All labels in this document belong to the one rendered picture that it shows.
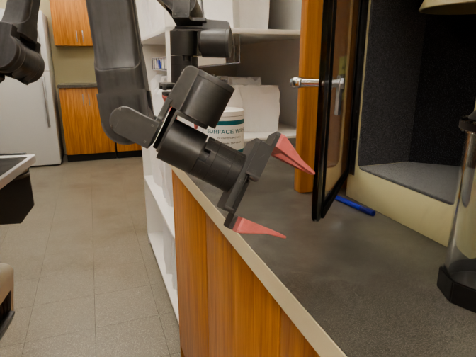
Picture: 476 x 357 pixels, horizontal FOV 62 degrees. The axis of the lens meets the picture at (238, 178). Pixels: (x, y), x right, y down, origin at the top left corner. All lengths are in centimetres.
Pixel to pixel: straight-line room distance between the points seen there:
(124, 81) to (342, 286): 38
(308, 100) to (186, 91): 43
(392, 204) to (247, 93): 116
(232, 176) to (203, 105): 10
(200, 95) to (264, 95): 136
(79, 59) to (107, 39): 545
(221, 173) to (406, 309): 28
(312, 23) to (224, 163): 47
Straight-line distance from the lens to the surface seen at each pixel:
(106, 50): 52
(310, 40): 89
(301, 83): 62
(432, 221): 75
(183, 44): 86
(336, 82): 61
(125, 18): 52
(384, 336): 50
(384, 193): 83
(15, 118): 539
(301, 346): 63
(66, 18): 565
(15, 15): 103
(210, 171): 51
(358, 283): 58
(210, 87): 50
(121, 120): 50
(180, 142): 50
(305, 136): 90
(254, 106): 185
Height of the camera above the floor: 123
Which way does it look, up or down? 16 degrees down
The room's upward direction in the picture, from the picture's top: straight up
